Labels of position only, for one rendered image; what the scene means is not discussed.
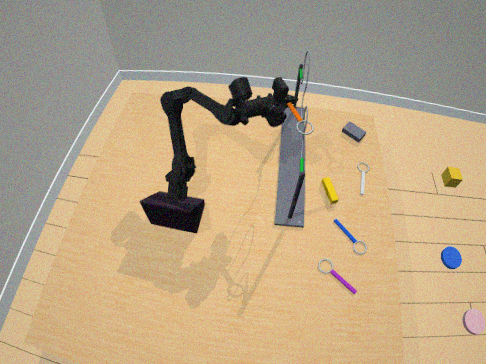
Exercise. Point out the yellow rectangular block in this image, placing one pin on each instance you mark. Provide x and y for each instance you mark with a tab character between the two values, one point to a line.
328	187

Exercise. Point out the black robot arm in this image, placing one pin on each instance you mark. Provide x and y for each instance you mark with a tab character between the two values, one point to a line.
183	166

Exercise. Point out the orange handle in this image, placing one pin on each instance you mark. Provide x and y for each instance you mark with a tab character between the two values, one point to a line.
291	107

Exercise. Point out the grey wire loop with straight handle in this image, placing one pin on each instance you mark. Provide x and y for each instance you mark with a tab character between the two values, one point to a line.
362	185

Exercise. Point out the blue handle with grey loop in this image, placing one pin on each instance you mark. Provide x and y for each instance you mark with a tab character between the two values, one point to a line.
346	232

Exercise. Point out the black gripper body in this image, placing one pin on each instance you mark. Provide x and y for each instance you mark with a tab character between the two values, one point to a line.
280	92

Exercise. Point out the purple handle with grey ring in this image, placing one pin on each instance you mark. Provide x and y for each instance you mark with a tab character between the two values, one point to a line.
337	276

